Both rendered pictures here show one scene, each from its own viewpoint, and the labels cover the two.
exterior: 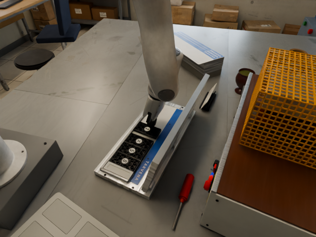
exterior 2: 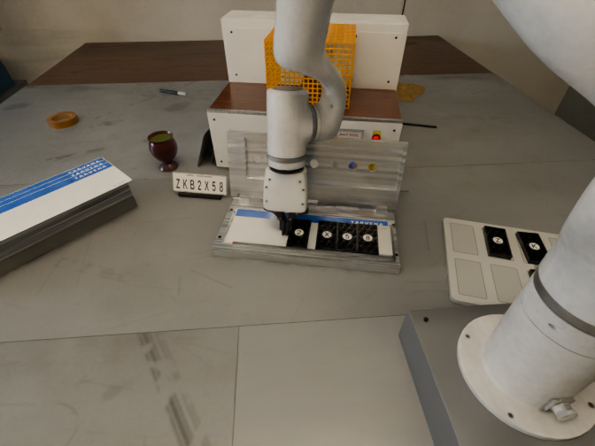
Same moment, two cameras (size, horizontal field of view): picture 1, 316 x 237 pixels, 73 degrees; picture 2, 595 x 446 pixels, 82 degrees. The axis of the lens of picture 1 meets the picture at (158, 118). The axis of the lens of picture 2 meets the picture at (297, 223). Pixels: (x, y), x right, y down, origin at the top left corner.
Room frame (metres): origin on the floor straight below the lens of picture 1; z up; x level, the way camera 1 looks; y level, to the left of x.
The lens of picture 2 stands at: (0.78, 0.61, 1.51)
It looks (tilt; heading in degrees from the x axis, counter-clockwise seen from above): 42 degrees down; 252
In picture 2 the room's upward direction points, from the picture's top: straight up
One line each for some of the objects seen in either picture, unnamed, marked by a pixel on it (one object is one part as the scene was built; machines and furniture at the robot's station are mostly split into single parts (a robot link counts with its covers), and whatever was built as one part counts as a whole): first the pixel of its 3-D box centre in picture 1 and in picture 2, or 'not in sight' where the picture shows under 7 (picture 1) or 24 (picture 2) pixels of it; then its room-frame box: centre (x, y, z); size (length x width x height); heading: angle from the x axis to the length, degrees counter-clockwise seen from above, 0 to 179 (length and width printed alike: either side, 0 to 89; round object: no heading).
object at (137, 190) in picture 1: (151, 137); (308, 228); (0.55, 0.02, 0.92); 0.44 x 0.21 x 0.04; 154
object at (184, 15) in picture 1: (176, 11); not in sight; (3.85, -0.30, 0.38); 0.60 x 0.40 x 0.26; 76
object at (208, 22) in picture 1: (218, 28); not in sight; (3.66, -1.02, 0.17); 0.55 x 0.41 x 0.35; 76
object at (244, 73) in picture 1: (243, 82); (165, 151); (0.88, -0.41, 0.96); 0.09 x 0.09 x 0.11
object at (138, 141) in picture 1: (138, 142); (327, 235); (0.52, 0.07, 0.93); 0.10 x 0.05 x 0.01; 64
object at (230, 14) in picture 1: (225, 12); not in sight; (3.67, -1.08, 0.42); 0.41 x 0.36 x 0.15; 76
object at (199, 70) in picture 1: (190, 53); (42, 216); (1.18, -0.19, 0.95); 0.40 x 0.13 x 0.11; 30
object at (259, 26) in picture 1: (258, 33); not in sight; (3.49, -1.63, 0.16); 0.50 x 0.38 x 0.32; 86
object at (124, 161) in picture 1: (125, 161); (367, 239); (0.43, 0.11, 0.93); 0.10 x 0.05 x 0.01; 64
